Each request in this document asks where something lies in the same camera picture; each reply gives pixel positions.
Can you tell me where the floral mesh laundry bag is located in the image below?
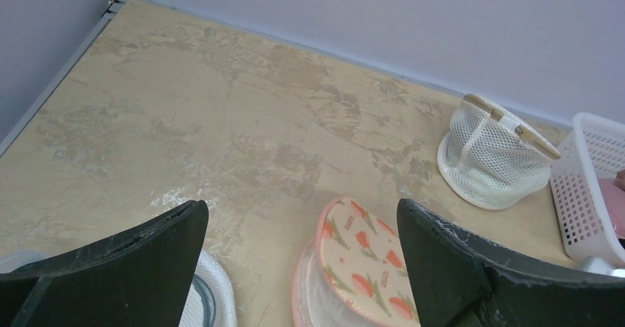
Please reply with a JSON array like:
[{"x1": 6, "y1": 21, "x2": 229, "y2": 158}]
[{"x1": 291, "y1": 197, "x2": 420, "y2": 327}]

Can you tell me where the white round mesh bag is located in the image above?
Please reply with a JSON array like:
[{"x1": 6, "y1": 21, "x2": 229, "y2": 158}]
[{"x1": 0, "y1": 249, "x2": 239, "y2": 327}]

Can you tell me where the white plastic basket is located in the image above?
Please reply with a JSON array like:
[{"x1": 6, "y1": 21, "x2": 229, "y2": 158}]
[{"x1": 550, "y1": 113, "x2": 624, "y2": 267}]

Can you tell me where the pink bra in basket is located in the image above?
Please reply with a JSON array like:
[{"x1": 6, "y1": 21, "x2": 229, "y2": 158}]
[{"x1": 598, "y1": 170, "x2": 624, "y2": 240}]

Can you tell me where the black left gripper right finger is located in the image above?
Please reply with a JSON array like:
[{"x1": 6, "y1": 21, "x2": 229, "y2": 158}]
[{"x1": 397, "y1": 199, "x2": 624, "y2": 326}]

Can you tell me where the white mesh drawstring bag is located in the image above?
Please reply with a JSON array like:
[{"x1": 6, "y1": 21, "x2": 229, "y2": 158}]
[{"x1": 436, "y1": 94, "x2": 561, "y2": 211}]

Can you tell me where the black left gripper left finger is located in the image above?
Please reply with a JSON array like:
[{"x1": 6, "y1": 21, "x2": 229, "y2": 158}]
[{"x1": 1, "y1": 200, "x2": 209, "y2": 326}]

